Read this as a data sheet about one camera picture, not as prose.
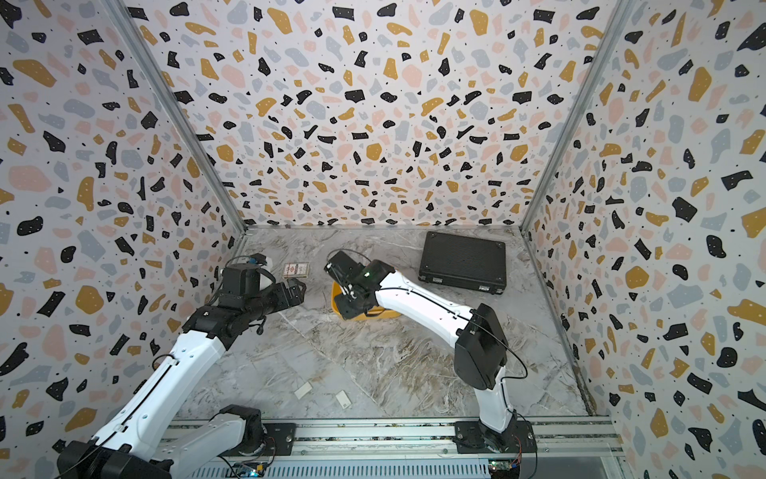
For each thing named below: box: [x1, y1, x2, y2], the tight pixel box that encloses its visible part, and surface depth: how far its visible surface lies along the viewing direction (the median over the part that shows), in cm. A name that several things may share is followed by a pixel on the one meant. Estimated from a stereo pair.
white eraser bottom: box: [335, 390, 353, 410], surface depth 81 cm
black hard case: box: [418, 231, 508, 295], surface depth 103 cm
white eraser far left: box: [293, 381, 313, 401], surface depth 83 cm
